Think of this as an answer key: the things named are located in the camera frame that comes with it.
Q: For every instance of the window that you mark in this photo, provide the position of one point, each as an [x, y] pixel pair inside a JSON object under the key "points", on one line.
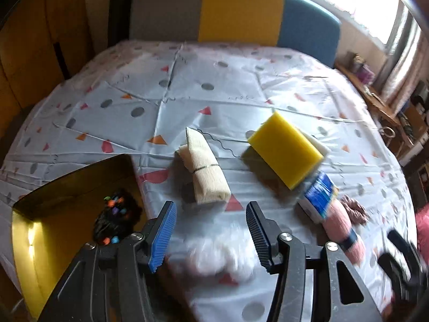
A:
{"points": [[352, 0]]}

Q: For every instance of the cluttered wooden shelf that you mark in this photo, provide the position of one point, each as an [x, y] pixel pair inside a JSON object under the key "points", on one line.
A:
{"points": [[382, 107]]}

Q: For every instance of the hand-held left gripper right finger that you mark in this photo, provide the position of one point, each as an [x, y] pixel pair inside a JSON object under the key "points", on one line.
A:
{"points": [[256, 231]]}

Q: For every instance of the brown scrunchie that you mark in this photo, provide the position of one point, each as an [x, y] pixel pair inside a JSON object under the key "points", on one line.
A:
{"points": [[357, 209]]}

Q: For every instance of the blue tissue packet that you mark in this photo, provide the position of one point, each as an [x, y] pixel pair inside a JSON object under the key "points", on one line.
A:
{"points": [[318, 198]]}

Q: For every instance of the wooden wardrobe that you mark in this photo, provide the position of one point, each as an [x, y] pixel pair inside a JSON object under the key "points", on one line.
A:
{"points": [[40, 40]]}

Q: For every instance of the pink yarn skein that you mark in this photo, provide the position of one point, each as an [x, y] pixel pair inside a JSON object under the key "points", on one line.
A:
{"points": [[335, 221]]}

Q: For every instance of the curtain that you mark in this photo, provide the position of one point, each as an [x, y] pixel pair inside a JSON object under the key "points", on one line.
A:
{"points": [[405, 60]]}

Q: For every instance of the black chair back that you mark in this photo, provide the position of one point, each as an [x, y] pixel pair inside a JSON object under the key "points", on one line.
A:
{"points": [[120, 10]]}

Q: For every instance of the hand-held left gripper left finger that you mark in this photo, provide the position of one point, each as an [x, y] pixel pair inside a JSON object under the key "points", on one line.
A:
{"points": [[164, 238]]}

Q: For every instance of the yellow tray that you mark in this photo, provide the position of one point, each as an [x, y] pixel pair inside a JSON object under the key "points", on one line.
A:
{"points": [[50, 241]]}

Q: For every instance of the pink cushion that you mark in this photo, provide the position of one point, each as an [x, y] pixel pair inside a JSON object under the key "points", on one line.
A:
{"points": [[423, 223]]}

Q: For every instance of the printed tablecloth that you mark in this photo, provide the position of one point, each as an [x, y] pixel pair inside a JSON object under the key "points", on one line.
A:
{"points": [[234, 84]]}

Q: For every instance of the white sponge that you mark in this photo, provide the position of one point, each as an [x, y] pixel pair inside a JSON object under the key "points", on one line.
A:
{"points": [[320, 147]]}

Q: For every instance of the white cotton wad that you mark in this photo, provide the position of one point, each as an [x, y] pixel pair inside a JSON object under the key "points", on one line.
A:
{"points": [[214, 251]]}

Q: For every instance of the grey yellow blue chair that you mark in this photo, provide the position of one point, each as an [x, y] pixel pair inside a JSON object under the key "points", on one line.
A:
{"points": [[234, 10]]}

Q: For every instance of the purple jar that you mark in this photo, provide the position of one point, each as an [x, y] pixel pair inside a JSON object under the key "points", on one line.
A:
{"points": [[364, 71]]}

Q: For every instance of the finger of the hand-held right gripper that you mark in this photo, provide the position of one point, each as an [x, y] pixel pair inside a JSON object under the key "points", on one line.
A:
{"points": [[390, 268], [402, 243]]}

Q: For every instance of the beige rolled bandage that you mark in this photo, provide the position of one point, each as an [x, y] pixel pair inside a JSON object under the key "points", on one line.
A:
{"points": [[204, 174]]}

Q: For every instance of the yellow sponge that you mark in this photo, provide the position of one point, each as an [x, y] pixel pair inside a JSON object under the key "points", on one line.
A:
{"points": [[285, 147]]}

